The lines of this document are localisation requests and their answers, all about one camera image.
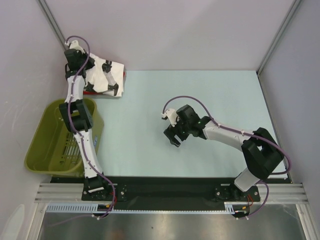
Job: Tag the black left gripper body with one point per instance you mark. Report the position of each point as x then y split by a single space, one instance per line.
82 57

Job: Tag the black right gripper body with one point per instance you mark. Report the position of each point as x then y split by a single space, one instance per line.
183 129

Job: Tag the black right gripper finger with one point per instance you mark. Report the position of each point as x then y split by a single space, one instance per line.
169 133
174 141

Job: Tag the white t shirt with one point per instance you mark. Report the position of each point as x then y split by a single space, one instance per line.
105 73

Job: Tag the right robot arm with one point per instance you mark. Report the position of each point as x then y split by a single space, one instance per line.
261 153

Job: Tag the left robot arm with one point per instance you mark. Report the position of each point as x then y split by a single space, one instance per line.
78 119

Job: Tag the folded red t shirt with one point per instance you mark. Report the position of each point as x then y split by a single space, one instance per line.
115 90

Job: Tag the olive green plastic bin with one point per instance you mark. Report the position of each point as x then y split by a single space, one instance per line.
54 150

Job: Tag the aluminium frame post left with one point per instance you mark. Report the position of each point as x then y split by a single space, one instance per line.
53 23

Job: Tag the aluminium frame post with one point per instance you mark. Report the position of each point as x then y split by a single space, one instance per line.
290 15
53 23

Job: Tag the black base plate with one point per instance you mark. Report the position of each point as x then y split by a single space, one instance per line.
166 193

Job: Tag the white slotted cable duct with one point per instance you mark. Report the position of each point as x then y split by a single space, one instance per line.
95 208

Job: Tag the aluminium front rail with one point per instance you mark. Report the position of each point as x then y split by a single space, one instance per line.
72 193

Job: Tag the aluminium frame post right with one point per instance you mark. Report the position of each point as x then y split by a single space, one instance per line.
290 15

